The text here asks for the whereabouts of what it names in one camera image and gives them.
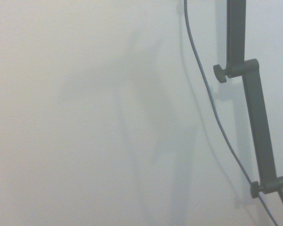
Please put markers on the grey articulated camera stand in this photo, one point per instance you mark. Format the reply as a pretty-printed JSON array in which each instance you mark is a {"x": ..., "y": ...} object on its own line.
[{"x": 257, "y": 110}]

